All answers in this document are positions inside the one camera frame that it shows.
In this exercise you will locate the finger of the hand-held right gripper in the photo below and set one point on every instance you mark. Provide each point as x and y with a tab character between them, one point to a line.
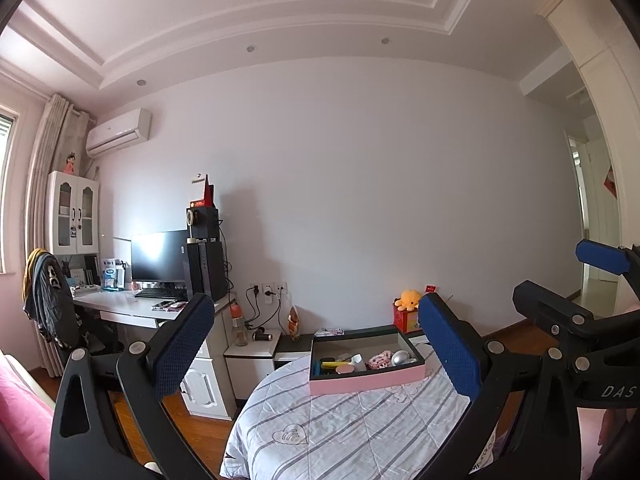
550	307
602	256

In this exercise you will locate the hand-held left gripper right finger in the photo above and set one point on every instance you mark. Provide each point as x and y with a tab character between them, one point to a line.
450	350

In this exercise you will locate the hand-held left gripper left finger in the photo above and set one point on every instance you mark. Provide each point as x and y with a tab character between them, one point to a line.
182	347

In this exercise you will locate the silver ball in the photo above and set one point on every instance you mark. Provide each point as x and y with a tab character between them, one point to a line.
402	358

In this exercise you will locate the pink building block figure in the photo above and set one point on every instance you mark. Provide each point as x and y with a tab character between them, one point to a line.
379	361

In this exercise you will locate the pink storage box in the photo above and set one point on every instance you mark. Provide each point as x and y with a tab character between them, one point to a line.
365	384

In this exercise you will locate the phone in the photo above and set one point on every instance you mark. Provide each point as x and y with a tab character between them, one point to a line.
162	304

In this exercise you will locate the red toy box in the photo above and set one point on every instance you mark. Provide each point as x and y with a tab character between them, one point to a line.
406	321

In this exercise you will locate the black keyboard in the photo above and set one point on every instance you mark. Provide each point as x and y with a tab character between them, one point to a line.
160	292

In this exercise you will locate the orange cap bottle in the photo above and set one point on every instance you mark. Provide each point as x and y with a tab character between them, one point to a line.
240	325

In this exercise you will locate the yellow plush octopus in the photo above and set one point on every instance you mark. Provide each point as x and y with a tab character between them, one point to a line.
409	300

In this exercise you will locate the white desk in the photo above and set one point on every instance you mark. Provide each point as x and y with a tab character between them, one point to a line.
120	310

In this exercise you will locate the red hanging door ornament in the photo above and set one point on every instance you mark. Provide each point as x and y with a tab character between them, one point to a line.
610	182

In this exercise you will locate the black white low cabinet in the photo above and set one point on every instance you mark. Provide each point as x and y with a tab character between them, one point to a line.
250	385

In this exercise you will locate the black small device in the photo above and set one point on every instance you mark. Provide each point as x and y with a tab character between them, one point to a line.
262	335

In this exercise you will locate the black computer tower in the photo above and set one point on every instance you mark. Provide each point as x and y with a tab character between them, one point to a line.
207	270

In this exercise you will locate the black office chair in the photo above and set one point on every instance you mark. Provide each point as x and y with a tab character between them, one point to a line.
95	335

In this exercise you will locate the white small cup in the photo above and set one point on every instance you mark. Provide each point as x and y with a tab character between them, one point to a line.
356	361

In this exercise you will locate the black computer monitor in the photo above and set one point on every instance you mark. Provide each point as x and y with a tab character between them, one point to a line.
160	255

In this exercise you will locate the blue white package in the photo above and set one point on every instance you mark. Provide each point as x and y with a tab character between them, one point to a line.
112	275

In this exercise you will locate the stack of magazines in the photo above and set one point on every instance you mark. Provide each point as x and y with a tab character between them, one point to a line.
85	289

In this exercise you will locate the orange white bag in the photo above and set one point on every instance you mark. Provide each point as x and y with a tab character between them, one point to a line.
293	320

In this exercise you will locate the yellow black item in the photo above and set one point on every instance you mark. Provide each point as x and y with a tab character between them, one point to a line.
330	363

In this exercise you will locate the pink patterned pouch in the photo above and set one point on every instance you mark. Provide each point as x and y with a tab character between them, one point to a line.
330	332

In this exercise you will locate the black speaker box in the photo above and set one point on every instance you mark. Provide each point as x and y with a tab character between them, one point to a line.
202	222

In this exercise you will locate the white wardrobe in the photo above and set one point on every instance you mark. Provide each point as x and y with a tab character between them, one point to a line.
615	110

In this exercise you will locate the dark printed jacket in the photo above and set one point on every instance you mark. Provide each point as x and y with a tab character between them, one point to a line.
47	290

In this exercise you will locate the white glass-door cabinet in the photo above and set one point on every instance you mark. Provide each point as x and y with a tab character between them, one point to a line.
72	215

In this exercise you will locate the pink bed cover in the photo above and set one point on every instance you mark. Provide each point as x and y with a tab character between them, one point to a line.
20	410

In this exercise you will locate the small doll figure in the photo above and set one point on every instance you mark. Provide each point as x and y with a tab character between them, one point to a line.
70	164

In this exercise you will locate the white air conditioner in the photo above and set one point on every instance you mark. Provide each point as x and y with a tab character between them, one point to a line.
117	132

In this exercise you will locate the beige curtain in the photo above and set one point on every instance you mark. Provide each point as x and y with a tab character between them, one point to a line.
47	160

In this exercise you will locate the window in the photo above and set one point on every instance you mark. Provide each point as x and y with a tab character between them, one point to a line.
6	185

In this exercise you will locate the white wall power sockets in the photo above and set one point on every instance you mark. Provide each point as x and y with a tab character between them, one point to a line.
267	290

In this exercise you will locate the white bed frame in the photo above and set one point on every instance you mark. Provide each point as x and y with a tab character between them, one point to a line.
37	385

